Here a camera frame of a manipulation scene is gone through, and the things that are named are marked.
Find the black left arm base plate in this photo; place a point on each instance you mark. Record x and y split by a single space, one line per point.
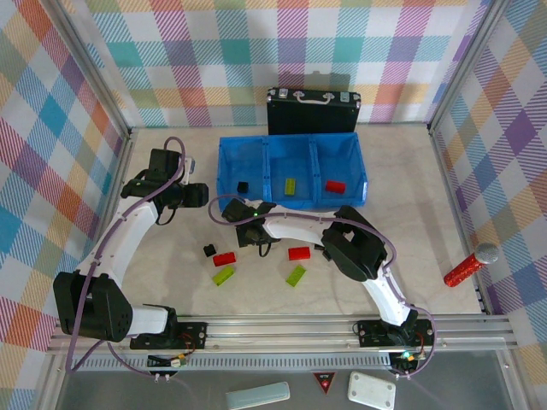
192 333

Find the aluminium frame post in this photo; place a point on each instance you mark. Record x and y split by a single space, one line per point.
102 87
465 64

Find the red glitter toy microphone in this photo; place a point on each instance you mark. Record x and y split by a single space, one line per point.
487 253

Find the green long lego brick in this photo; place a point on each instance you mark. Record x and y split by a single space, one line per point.
292 186
295 276
224 275

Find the white rectangular box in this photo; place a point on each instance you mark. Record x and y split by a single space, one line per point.
372 389

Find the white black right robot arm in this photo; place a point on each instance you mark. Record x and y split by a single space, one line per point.
299 228

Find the aluminium mounting rail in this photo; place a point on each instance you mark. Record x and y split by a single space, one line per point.
278 333

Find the red long lego brick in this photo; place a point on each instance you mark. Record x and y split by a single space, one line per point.
300 254
224 259
335 187

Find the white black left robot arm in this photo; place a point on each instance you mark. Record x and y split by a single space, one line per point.
124 239

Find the blue plastic bin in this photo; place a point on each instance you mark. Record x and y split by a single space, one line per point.
342 162
239 162
286 162

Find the red triangle sign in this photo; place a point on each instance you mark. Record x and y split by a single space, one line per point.
324 381

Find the aluminium side rail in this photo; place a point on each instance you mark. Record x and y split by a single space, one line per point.
451 192
119 171

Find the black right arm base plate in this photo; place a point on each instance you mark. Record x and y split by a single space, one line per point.
372 333

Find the grey blue flat bar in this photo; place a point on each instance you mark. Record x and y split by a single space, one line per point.
256 395

